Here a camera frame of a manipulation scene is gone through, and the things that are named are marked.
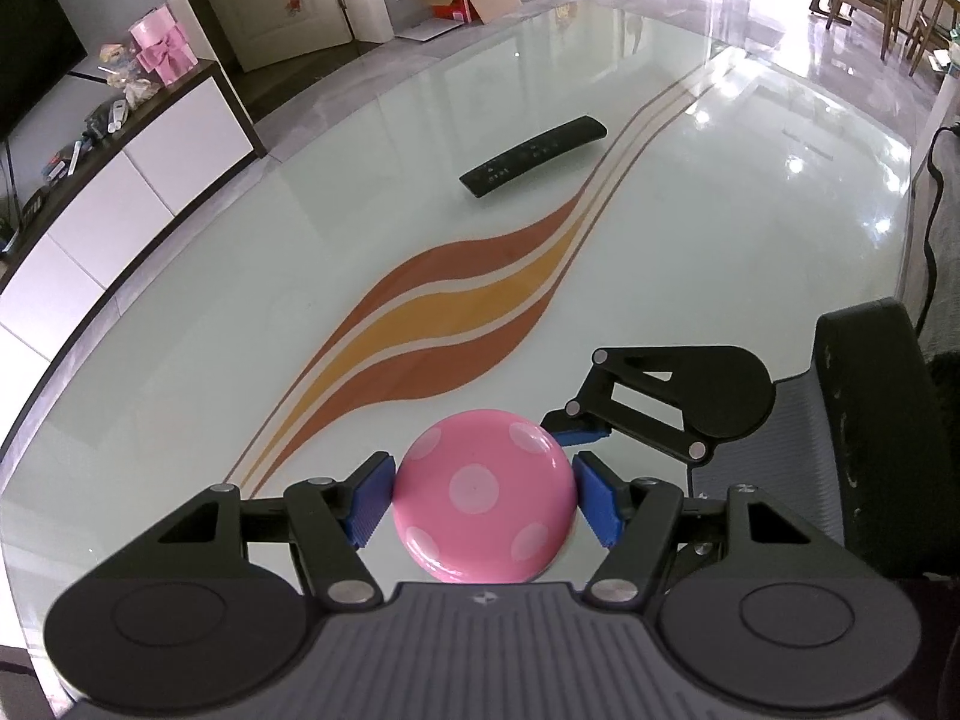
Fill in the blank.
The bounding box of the black wall television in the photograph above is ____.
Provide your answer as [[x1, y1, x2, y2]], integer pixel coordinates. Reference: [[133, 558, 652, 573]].
[[0, 0, 86, 138]]

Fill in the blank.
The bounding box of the pink gift box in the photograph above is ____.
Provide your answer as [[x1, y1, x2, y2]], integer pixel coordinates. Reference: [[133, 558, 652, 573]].
[[128, 5, 199, 86]]

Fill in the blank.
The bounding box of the white tv cabinet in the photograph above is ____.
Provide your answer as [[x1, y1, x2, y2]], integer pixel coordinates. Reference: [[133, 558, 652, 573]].
[[2, 60, 265, 434]]

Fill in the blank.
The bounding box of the plush doll bouquet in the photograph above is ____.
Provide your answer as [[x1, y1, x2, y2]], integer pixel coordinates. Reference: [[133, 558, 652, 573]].
[[98, 41, 161, 109]]

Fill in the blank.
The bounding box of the black remote control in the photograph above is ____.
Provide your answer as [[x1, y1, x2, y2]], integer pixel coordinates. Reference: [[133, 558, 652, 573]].
[[459, 115, 607, 199]]

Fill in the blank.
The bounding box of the pink polka dot jar cap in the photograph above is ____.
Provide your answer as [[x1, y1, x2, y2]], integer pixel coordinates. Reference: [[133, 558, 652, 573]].
[[392, 410, 578, 583]]

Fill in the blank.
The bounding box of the cardboard box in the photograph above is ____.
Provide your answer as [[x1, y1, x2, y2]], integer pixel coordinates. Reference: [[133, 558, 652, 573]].
[[423, 0, 521, 25]]

